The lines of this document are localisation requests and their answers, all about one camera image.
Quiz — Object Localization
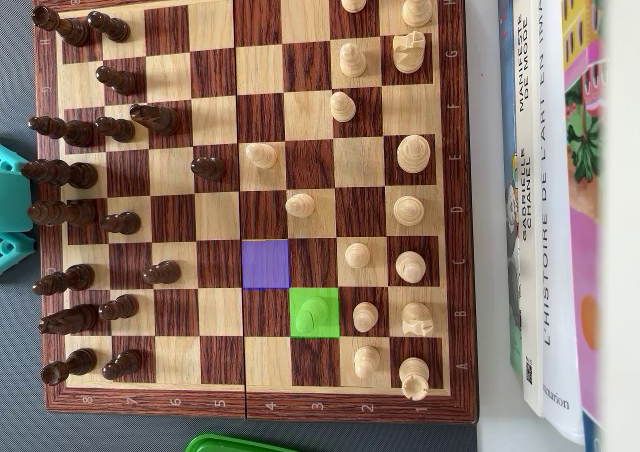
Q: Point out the moved light pawn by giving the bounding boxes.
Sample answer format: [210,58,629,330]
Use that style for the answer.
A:
[292,296,332,334]

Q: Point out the light wooden queen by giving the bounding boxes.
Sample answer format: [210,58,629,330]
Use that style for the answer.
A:
[392,194,425,226]

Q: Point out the light wooden bishop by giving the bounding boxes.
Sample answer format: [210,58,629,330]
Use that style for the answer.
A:
[394,249,427,283]

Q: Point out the light wooden king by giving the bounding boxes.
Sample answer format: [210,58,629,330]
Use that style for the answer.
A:
[396,134,432,175]

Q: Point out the wooden folding chessboard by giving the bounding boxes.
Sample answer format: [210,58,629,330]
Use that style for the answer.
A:
[30,0,480,426]

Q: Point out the light wooden knight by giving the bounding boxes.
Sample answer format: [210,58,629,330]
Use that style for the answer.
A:
[400,300,434,337]
[391,29,427,75]

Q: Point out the light wooden rook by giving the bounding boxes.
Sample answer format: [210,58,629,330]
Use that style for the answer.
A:
[398,355,431,402]
[401,0,434,28]

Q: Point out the dark wooden knight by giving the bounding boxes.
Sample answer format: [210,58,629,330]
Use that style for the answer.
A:
[37,303,100,336]
[128,102,180,136]

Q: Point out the Gabrielle Chanel white book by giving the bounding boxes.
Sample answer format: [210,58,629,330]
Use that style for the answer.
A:
[509,0,546,418]

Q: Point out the thin blue-spine book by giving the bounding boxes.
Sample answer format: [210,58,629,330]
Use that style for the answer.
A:
[496,0,524,373]

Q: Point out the white art history book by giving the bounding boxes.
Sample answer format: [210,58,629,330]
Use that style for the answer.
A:
[535,0,587,447]

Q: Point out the green plastic lid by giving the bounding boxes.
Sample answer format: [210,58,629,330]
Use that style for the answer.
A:
[185,432,301,452]

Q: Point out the dark wooden queen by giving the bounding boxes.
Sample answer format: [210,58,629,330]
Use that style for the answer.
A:
[25,199,97,228]

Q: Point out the dark wooden king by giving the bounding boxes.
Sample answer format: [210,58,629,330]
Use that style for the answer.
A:
[19,159,99,189]

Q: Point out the dark wooden bishop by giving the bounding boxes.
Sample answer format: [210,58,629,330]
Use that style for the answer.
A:
[31,263,96,296]
[27,115,96,148]

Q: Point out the colourful pink illustrated book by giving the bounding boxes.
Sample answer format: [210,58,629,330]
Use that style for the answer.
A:
[558,0,609,431]

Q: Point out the dark wooden rook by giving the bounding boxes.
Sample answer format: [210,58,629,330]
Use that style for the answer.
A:
[40,347,98,386]
[31,5,94,48]

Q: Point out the white blurred upright panel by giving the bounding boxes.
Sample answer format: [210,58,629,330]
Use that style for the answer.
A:
[599,0,640,452]

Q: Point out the dark blue book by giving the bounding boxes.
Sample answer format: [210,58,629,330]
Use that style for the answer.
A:
[581,410,604,452]

